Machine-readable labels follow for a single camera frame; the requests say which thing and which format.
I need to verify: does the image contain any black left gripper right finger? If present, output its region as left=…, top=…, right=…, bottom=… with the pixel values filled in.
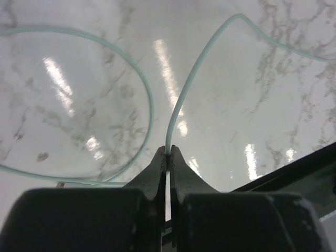
left=169, top=146, right=331, bottom=251

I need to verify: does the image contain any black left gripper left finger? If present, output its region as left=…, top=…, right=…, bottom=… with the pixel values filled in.
left=5, top=147, right=166, bottom=251

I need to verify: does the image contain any teal charging cable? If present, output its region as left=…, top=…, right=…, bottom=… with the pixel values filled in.
left=0, top=13, right=336, bottom=184

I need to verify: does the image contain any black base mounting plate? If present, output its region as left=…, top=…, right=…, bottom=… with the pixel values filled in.
left=234, top=143, right=335, bottom=217

